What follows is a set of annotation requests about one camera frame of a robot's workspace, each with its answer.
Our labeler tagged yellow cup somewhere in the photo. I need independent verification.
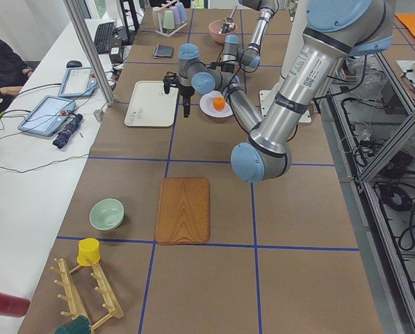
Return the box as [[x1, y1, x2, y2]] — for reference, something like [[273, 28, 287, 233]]
[[76, 238, 101, 267]]

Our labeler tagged cream plastic tray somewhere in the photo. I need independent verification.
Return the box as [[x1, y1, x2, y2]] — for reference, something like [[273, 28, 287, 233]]
[[124, 81, 179, 127]]

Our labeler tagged dark green cup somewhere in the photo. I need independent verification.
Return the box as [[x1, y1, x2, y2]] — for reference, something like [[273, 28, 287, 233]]
[[54, 315, 92, 334]]

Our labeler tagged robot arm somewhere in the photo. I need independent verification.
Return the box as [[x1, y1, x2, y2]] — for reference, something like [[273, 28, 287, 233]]
[[177, 1, 396, 183], [213, 0, 279, 72]]

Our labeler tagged purple cup on rack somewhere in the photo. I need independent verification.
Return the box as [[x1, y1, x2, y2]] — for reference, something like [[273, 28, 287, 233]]
[[169, 2, 187, 26]]

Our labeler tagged red bottle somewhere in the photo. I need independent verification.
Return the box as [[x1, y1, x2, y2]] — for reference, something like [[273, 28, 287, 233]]
[[0, 292, 30, 318]]

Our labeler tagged white plate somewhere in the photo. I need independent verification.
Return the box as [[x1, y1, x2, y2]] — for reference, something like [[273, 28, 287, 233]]
[[200, 90, 233, 118]]

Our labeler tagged dark folded cloth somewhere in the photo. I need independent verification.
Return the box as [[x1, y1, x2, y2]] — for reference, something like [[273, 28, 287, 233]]
[[153, 45, 174, 58]]

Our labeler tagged teach pendant far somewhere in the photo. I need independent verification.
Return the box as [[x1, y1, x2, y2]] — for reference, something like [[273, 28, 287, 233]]
[[58, 67, 97, 98]]

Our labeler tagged metal scoop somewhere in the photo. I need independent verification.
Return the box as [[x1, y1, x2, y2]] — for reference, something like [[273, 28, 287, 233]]
[[220, 6, 238, 34]]

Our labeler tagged small metal cup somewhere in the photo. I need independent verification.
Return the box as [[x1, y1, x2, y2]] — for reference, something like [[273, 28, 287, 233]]
[[93, 109, 104, 122]]

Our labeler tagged seated person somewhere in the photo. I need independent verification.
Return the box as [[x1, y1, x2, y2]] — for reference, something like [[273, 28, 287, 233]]
[[0, 39, 33, 112]]

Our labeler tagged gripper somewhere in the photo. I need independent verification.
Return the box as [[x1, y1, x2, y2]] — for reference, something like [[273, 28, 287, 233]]
[[179, 83, 193, 118]]

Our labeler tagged brown wooden tray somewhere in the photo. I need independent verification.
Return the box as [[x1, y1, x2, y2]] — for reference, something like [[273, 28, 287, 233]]
[[154, 177, 210, 245]]

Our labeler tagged orange fruit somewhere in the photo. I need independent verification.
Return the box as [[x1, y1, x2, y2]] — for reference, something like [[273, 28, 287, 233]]
[[212, 97, 226, 111]]

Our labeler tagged teach pendant near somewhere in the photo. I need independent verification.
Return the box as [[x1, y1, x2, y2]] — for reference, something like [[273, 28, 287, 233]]
[[17, 95, 76, 137]]

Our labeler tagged green ceramic bowl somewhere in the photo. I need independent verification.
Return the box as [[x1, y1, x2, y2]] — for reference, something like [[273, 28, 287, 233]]
[[89, 198, 124, 231]]

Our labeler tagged pink bowl with ice cubes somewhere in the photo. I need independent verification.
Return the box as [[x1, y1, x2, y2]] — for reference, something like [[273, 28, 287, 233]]
[[208, 19, 238, 45]]

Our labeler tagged black keyboard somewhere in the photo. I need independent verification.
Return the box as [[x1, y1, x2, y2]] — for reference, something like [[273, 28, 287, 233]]
[[93, 21, 115, 54]]

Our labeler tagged wooden cup rack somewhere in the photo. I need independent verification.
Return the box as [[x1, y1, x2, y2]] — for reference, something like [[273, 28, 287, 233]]
[[50, 257, 124, 333]]

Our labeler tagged teach pendant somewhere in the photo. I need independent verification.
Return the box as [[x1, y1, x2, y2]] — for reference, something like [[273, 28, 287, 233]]
[[58, 67, 97, 98], [17, 95, 76, 137]]

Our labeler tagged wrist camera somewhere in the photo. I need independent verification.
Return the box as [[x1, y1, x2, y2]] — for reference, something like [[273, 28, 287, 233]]
[[163, 72, 178, 95]]

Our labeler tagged folded dark blue umbrella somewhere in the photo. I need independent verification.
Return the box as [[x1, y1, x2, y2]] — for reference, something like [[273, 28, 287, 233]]
[[52, 113, 83, 149]]

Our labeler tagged white cup rack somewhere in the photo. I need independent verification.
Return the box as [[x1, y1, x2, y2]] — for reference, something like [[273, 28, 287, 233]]
[[155, 22, 188, 37]]

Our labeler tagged black box on desk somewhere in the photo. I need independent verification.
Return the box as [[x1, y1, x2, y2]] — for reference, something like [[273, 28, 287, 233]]
[[109, 47, 124, 64]]

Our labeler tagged aluminium frame post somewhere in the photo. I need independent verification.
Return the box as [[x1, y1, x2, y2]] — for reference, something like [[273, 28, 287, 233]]
[[63, 0, 114, 106]]

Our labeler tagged green cup on rack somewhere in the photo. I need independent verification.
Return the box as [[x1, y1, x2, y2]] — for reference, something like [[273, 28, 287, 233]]
[[163, 9, 175, 31]]

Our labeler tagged black computer mouse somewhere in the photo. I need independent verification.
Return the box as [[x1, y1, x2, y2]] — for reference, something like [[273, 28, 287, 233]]
[[66, 60, 82, 68]]

